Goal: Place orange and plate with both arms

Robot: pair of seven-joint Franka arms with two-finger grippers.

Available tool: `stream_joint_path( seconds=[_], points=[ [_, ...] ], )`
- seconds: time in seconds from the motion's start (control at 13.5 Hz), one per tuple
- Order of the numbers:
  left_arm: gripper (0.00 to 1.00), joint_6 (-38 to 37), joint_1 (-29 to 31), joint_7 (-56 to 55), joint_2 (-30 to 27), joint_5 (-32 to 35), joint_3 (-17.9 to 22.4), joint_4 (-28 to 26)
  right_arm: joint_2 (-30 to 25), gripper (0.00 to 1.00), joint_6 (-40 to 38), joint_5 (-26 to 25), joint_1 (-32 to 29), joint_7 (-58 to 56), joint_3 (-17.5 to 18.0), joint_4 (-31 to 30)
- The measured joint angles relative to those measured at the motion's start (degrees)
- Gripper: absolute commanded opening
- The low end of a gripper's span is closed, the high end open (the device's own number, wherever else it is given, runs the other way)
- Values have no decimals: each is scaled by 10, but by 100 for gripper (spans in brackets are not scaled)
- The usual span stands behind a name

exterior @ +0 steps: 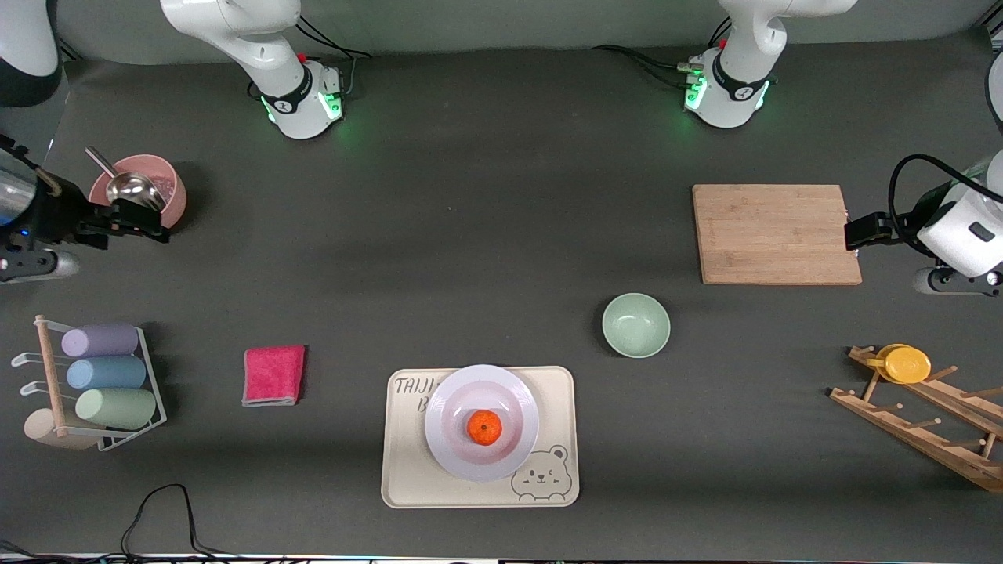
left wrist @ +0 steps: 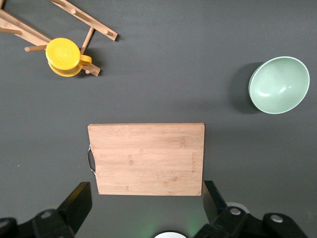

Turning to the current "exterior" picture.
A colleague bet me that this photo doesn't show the white round plate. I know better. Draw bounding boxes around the white round plate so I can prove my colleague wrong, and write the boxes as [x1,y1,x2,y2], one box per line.
[425,364,541,482]

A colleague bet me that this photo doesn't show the orange fruit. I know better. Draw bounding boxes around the orange fruit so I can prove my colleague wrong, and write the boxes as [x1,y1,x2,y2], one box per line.
[467,410,503,447]

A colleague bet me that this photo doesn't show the metal scoop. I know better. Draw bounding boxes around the metal scoop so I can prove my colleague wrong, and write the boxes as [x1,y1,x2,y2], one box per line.
[85,146,168,214]

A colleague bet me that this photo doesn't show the pink bowl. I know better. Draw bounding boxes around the pink bowl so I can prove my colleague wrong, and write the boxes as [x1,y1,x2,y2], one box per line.
[88,154,188,233]

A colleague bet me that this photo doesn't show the wooden cutting board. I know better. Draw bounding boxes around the wooden cutting board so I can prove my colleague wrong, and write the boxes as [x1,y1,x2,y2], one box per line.
[692,184,864,286]

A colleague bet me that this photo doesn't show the purple cup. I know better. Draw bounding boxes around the purple cup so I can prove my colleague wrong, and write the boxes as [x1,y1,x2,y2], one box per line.
[61,324,140,359]

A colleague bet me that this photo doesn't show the yellow cup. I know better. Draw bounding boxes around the yellow cup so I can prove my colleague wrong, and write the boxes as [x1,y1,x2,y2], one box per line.
[866,344,932,385]

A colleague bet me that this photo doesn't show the blue cup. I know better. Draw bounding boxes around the blue cup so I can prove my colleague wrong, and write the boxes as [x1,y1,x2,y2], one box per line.
[67,356,147,391]

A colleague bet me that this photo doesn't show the green cup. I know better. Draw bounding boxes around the green cup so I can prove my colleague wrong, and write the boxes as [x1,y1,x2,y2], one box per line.
[75,388,158,431]

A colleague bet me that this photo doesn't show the wooden peg drying rack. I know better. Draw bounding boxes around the wooden peg drying rack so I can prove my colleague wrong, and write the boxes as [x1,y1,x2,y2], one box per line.
[829,345,1003,493]

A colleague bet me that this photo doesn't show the pink folded cloth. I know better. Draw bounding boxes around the pink folded cloth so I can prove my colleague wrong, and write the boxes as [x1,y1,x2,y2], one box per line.
[242,345,306,407]

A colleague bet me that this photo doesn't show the beige cup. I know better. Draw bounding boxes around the beige cup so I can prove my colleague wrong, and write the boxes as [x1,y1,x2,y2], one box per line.
[24,409,99,451]

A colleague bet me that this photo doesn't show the light green bowl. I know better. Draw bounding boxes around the light green bowl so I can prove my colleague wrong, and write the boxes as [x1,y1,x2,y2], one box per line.
[602,293,672,359]

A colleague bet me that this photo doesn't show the cream bear print tray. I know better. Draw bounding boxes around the cream bear print tray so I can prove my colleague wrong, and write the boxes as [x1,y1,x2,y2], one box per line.
[381,366,581,509]

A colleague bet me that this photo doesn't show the white wire cup rack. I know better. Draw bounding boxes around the white wire cup rack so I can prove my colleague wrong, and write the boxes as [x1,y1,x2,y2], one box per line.
[11,315,168,453]

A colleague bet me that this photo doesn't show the black right arm base cables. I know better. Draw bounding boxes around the black right arm base cables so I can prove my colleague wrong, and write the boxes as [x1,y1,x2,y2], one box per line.
[248,14,371,99]

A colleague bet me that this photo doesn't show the black arm base cables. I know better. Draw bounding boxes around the black arm base cables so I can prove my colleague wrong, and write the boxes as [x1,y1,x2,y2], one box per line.
[248,14,371,99]
[592,20,731,91]

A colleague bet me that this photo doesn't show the black left arm base cables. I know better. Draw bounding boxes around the black left arm base cables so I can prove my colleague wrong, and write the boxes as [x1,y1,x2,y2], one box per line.
[592,20,731,91]

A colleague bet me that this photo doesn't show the black cable on table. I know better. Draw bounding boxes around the black cable on table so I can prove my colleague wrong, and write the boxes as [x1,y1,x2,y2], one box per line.
[0,483,314,564]

